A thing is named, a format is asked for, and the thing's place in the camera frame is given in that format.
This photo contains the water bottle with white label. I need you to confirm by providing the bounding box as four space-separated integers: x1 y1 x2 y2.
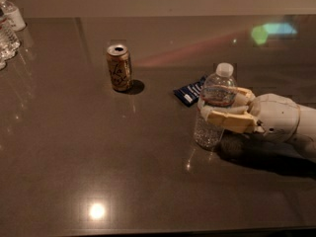
0 0 26 32

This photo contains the clear plastic water bottle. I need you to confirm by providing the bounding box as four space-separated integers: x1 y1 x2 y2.
194 63 237 151

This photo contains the clear ribbed water bottle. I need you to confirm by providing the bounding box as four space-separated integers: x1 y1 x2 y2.
0 9 21 60

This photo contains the gold soda can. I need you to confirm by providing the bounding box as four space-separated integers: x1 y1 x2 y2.
107 43 132 92

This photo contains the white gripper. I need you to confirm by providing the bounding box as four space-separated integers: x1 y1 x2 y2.
197 87 300 142

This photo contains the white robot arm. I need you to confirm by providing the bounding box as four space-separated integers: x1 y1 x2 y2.
197 88 316 162

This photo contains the blue snack wrapper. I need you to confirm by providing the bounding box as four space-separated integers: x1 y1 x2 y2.
173 76 206 107

